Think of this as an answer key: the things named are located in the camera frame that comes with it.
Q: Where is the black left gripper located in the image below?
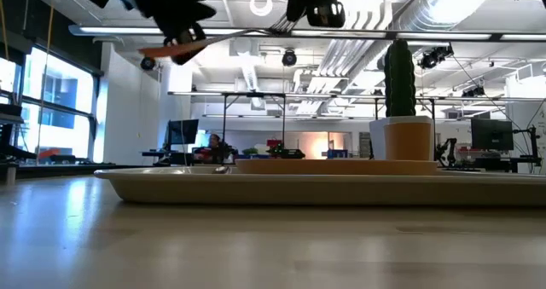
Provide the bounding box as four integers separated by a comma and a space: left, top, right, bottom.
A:
126, 0, 218, 66

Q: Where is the orange-handled metal fork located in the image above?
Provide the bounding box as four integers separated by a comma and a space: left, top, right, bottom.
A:
137, 14, 300, 60

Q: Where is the orange plastic plate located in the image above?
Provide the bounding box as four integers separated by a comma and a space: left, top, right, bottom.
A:
235, 158, 439, 176

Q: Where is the beige plastic tray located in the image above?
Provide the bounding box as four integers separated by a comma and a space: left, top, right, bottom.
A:
93, 165, 546, 208

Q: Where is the small black computer monitor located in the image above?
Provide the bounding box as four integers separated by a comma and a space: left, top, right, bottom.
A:
166, 118, 200, 147

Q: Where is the seated person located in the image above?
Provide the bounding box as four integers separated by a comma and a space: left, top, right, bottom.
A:
203, 132, 227, 165

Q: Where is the green cactus plant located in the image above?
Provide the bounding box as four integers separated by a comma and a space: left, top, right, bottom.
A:
383, 38, 417, 118

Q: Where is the long linear ceiling light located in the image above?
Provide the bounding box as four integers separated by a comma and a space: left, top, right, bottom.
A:
67, 23, 546, 42

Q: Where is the large office window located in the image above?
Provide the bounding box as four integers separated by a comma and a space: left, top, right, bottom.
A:
0, 44, 102, 165

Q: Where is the black spotlight cluster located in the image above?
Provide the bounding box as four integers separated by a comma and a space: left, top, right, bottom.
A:
418, 44, 455, 71

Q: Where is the black side shelf stand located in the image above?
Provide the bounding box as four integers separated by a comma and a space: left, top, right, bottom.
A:
0, 102, 38, 184

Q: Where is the large black computer monitor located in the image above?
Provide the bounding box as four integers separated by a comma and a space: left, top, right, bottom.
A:
470, 118, 514, 152

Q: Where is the white ceiling ring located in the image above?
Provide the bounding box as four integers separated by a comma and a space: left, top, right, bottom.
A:
248, 0, 275, 18

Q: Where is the black tall table frame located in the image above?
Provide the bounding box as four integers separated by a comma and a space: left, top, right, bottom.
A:
220, 91, 288, 150

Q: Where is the silver ventilation duct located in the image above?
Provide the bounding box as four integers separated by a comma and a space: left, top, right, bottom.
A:
349, 0, 474, 84

